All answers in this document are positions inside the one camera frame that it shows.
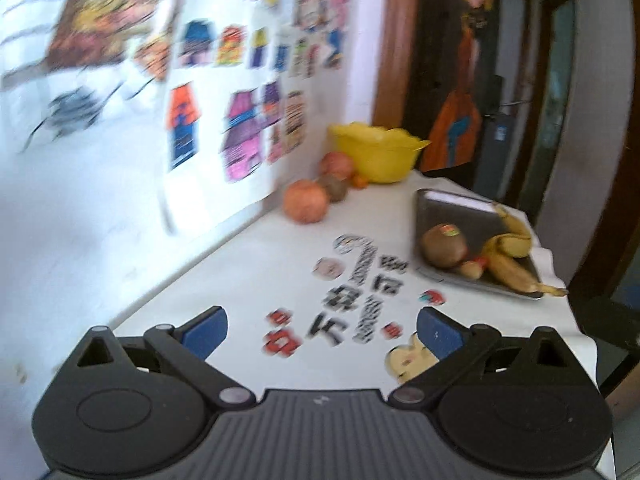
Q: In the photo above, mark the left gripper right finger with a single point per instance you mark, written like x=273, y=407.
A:
x=438, y=355

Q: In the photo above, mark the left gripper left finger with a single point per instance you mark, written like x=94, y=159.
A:
x=182, y=352

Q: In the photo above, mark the small brown longan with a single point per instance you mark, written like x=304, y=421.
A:
x=469, y=270

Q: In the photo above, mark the long ripe banana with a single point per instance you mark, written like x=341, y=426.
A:
x=506, y=270

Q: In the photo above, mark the large kiwi with sticker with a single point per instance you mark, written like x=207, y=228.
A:
x=444, y=246

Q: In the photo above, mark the small curved banana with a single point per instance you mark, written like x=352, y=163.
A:
x=518, y=241

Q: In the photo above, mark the red apple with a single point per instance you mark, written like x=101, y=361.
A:
x=337, y=164
x=305, y=202

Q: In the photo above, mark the metal rectangular tray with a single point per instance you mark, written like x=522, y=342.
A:
x=476, y=219

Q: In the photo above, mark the small orange kumquat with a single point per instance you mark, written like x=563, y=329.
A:
x=359, y=182

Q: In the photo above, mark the back kiwi with sticker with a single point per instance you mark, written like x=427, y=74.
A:
x=336, y=188

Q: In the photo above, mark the yellow plastic colander bowl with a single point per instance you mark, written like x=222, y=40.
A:
x=382, y=156

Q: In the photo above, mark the houses drawing paper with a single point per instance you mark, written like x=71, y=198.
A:
x=228, y=79

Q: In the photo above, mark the boy with fan drawing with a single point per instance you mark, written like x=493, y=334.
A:
x=71, y=65

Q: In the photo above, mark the orange dress lady painting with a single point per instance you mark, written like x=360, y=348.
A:
x=463, y=54

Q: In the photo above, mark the bear girl drawing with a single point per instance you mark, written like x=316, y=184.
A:
x=323, y=28

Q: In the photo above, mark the brown wooden door frame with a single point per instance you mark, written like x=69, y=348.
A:
x=394, y=68

